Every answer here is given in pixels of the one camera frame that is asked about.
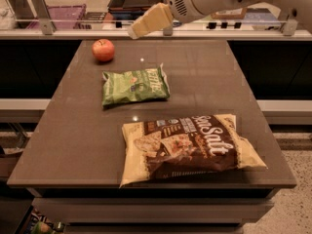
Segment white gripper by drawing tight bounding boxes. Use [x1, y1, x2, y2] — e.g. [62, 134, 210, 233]
[128, 0, 253, 39]

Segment red apple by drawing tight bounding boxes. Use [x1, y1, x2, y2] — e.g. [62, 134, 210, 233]
[92, 39, 115, 61]

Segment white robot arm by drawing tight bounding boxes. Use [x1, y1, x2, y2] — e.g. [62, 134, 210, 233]
[128, 0, 312, 39]

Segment green chip bag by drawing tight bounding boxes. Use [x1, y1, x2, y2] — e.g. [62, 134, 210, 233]
[101, 64, 171, 107]

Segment cardboard box with label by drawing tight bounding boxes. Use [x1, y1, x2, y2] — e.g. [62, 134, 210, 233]
[212, 8, 247, 20]

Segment purple plastic crate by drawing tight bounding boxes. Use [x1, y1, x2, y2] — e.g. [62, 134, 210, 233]
[25, 4, 88, 30]

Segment brown sea salt chip bag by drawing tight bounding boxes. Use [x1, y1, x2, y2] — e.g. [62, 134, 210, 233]
[121, 114, 266, 185]

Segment middle metal rail bracket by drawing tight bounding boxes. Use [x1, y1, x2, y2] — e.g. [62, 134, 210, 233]
[163, 24, 174, 36]

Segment metal rail bracket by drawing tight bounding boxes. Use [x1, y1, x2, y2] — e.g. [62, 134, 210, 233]
[281, 17, 298, 36]
[27, 0, 56, 35]
[163, 24, 174, 36]

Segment left metal rail bracket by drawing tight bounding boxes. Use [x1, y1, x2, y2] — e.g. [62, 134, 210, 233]
[27, 0, 56, 35]

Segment right metal rail bracket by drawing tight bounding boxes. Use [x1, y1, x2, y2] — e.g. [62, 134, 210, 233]
[281, 17, 298, 36]

